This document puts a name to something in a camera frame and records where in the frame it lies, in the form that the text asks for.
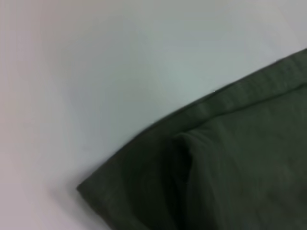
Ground dark green FREE t-shirt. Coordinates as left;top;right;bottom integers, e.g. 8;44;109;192
76;47;307;230

